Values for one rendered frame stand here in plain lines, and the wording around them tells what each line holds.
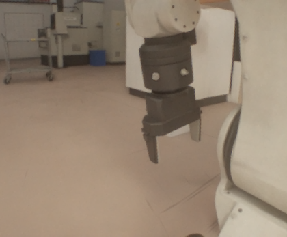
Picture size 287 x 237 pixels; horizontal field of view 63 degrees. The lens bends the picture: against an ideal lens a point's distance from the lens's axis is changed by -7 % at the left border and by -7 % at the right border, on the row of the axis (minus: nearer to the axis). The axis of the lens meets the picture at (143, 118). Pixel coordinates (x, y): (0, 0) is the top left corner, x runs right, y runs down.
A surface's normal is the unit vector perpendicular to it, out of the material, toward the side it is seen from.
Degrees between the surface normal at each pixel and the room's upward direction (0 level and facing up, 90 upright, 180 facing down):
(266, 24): 100
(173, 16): 90
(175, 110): 90
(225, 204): 90
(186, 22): 90
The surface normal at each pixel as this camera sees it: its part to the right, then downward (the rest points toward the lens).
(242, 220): -0.72, -0.35
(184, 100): 0.55, 0.26
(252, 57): -0.83, 0.31
